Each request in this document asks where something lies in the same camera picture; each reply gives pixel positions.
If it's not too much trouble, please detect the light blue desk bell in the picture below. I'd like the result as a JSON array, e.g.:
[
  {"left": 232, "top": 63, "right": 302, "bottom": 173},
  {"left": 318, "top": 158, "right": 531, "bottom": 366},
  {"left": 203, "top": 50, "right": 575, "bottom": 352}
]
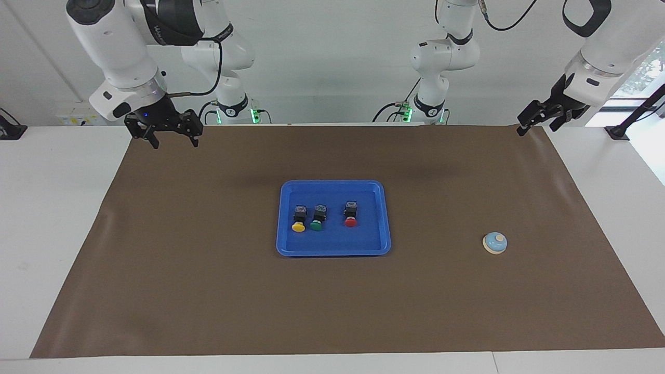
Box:
[{"left": 483, "top": 231, "right": 509, "bottom": 255}]

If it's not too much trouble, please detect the green push button switch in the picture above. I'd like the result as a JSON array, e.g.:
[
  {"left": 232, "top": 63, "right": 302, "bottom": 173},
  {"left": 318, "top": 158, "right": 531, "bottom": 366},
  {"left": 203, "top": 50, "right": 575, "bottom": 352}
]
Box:
[{"left": 310, "top": 204, "right": 329, "bottom": 231}]

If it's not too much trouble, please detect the blue plastic tray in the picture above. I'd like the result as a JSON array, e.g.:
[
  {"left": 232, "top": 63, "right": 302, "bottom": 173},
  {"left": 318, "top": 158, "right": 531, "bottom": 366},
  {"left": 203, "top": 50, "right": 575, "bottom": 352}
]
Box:
[{"left": 275, "top": 180, "right": 392, "bottom": 258}]

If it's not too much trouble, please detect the window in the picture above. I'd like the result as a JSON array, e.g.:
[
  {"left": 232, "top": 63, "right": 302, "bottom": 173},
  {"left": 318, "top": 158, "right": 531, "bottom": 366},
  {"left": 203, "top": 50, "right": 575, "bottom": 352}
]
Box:
[{"left": 610, "top": 44, "right": 665, "bottom": 112}]

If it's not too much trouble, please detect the brown table mat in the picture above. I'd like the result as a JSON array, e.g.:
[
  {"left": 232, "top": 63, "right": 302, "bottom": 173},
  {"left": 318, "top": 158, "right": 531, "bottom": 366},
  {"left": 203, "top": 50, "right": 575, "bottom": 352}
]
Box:
[{"left": 30, "top": 124, "right": 665, "bottom": 359}]

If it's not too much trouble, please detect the black right base cable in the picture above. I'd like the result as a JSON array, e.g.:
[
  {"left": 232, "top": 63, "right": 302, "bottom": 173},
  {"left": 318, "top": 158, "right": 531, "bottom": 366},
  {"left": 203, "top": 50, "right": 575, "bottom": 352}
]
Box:
[{"left": 199, "top": 100, "right": 220, "bottom": 125}]

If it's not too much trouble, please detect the black base cable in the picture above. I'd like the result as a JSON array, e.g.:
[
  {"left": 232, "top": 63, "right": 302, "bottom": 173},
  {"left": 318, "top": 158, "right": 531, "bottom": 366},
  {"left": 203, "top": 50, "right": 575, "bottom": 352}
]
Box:
[
  {"left": 371, "top": 78, "right": 421, "bottom": 123},
  {"left": 199, "top": 100, "right": 220, "bottom": 125}
]

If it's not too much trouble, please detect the black camera stand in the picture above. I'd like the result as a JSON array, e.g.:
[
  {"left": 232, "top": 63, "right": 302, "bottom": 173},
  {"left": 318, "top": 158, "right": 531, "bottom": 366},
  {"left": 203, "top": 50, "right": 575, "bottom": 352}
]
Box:
[{"left": 605, "top": 83, "right": 665, "bottom": 141}]

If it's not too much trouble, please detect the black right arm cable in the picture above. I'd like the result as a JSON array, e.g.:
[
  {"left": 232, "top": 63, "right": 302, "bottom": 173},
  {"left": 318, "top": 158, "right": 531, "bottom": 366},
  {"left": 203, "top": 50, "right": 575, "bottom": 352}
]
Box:
[{"left": 169, "top": 37, "right": 223, "bottom": 97}]

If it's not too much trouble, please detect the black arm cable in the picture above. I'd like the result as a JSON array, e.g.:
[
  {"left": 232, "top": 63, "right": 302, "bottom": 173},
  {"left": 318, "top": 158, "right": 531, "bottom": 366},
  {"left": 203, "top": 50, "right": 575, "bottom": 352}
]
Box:
[
  {"left": 481, "top": 0, "right": 538, "bottom": 31},
  {"left": 169, "top": 37, "right": 223, "bottom": 97}
]

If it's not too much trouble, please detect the white wall socket box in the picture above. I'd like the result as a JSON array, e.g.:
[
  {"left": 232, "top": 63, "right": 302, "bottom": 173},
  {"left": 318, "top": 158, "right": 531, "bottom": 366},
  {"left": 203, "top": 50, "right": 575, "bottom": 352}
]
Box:
[{"left": 56, "top": 101, "right": 104, "bottom": 126}]

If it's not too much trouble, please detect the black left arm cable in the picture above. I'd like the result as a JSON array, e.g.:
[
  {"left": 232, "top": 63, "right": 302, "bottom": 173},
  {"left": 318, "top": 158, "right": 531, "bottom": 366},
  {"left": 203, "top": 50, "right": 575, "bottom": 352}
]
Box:
[{"left": 481, "top": 0, "right": 538, "bottom": 31}]

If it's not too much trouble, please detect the black left base cable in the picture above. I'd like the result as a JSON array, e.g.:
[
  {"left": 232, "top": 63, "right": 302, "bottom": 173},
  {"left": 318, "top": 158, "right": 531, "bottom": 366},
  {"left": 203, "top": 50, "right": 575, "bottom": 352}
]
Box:
[{"left": 371, "top": 78, "right": 421, "bottom": 123}]

